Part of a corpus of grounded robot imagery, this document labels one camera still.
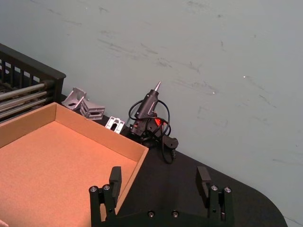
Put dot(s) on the shallow brown cardboard tray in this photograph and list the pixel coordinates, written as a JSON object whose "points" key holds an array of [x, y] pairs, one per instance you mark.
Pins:
{"points": [[59, 165]]}

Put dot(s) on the black table cloth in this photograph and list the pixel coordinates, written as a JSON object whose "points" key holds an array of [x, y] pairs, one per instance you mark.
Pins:
{"points": [[177, 179]]}

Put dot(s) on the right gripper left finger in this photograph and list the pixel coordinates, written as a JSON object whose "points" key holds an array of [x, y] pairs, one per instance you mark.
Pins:
{"points": [[115, 186]]}

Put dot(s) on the ribbed grey metal corner bracket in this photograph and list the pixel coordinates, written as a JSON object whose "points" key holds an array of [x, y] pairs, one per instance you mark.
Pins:
{"points": [[93, 110]]}

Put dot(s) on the black rack with steel bars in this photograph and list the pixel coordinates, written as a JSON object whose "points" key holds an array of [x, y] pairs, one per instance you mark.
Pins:
{"points": [[56, 79]]}

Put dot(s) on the small white slotted bracket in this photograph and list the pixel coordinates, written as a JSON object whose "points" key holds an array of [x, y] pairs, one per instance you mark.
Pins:
{"points": [[115, 124]]}

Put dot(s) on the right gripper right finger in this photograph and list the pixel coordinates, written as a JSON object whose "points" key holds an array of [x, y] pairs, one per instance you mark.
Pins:
{"points": [[203, 186]]}

